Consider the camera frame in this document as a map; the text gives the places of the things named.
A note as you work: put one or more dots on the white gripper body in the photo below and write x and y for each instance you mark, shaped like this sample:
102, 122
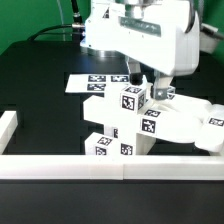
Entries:
161, 34

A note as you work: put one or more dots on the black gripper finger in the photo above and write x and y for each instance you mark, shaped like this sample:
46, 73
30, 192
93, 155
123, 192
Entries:
135, 74
160, 86

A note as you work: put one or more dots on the white chair back piece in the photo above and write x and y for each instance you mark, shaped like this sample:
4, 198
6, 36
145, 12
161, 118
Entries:
179, 120

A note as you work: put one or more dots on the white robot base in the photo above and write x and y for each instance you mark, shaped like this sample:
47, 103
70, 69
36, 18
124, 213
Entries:
98, 41

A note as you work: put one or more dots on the white fiducial marker sheet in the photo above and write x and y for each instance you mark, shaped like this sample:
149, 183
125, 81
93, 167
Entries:
93, 83

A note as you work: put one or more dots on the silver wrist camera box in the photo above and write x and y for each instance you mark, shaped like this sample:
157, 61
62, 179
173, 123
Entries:
209, 38

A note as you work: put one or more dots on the white U-shaped fence frame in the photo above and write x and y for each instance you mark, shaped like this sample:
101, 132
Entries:
102, 167

